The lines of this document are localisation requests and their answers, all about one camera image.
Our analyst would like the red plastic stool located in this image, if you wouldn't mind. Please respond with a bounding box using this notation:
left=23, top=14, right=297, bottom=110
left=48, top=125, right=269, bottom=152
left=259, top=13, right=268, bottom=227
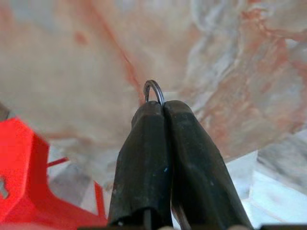
left=0, top=116, right=108, bottom=230

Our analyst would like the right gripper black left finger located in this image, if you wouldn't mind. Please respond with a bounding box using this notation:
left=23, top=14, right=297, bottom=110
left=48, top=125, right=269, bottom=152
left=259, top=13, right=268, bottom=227
left=107, top=101, right=174, bottom=228

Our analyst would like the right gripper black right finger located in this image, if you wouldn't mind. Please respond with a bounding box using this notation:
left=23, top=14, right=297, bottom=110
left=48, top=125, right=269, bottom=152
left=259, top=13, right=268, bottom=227
left=164, top=100, right=254, bottom=230

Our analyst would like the bunch of keys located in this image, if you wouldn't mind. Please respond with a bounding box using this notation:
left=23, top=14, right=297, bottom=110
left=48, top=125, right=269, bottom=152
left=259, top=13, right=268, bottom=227
left=143, top=80, right=166, bottom=106

